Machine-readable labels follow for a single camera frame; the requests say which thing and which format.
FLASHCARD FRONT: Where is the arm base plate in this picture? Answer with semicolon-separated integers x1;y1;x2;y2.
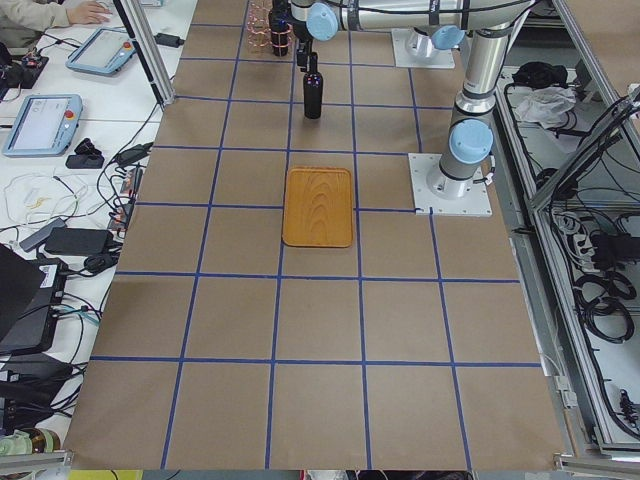
408;153;492;217
391;29;455;70

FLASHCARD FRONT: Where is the operator hand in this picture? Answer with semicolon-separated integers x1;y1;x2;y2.
66;1;112;25

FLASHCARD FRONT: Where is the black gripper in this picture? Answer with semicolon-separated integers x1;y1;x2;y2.
292;20;313;70

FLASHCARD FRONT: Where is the aluminium frame post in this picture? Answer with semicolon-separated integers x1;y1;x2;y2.
114;0;175;109

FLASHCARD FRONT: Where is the teach pendant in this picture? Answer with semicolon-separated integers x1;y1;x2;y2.
2;94;83;158
65;27;136;76

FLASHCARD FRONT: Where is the black power brick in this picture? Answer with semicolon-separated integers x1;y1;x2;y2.
44;227;113;256

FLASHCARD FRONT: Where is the wooden tray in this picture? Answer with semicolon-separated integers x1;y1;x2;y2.
282;166;354;248

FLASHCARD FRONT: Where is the dark wine bottle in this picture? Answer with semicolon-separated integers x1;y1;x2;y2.
268;0;291;57
303;52;324;120

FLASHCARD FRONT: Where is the teach pendant near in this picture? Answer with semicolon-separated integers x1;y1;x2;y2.
2;94;83;158

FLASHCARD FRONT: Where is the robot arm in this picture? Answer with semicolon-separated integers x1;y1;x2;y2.
273;1;534;200

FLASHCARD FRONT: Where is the black power adapter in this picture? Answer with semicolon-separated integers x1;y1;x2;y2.
154;33;185;48

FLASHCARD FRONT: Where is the copper wire bottle basket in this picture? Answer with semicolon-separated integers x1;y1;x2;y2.
246;0;275;56

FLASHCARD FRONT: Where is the teach pendant far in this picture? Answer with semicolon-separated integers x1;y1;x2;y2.
65;27;136;76

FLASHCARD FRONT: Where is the black laptop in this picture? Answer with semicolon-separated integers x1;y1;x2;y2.
1;246;67;355

